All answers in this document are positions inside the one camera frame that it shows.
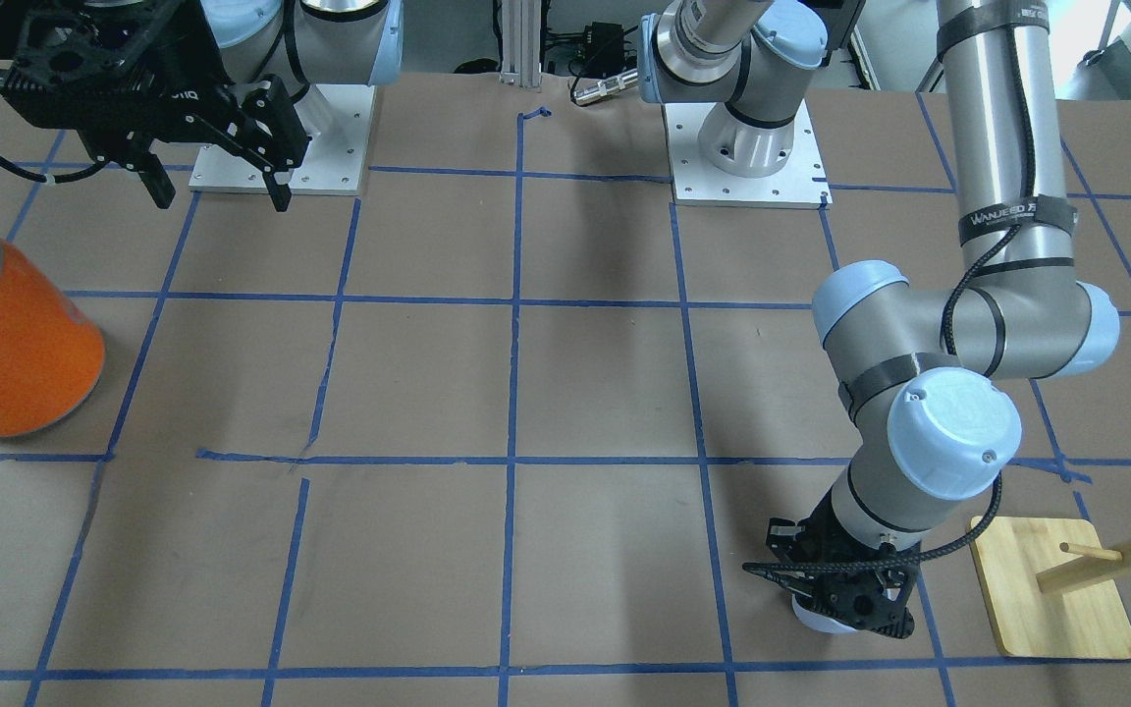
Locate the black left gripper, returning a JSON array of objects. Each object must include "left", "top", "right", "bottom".
[{"left": 744, "top": 495, "right": 920, "bottom": 639}]

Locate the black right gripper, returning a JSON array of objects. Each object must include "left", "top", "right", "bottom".
[{"left": 0, "top": 1, "right": 309, "bottom": 213}]

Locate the light blue plastic cup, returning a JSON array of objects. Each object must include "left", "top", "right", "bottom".
[{"left": 791, "top": 594, "right": 857, "bottom": 635}]

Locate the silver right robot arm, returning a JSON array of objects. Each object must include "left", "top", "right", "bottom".
[{"left": 0, "top": 1, "right": 404, "bottom": 212}]

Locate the wooden cup stand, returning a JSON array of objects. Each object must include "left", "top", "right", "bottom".
[{"left": 969, "top": 501, "right": 1131, "bottom": 661}]

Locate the orange can with grey lid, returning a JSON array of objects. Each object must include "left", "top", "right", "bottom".
[{"left": 0, "top": 238, "right": 106, "bottom": 438}]

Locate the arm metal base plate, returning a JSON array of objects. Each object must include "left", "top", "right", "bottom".
[
  {"left": 664, "top": 102, "right": 834, "bottom": 209},
  {"left": 188, "top": 83, "right": 377, "bottom": 196}
]

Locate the aluminium frame post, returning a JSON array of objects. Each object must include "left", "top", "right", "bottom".
[{"left": 498, "top": 0, "right": 544, "bottom": 92}]

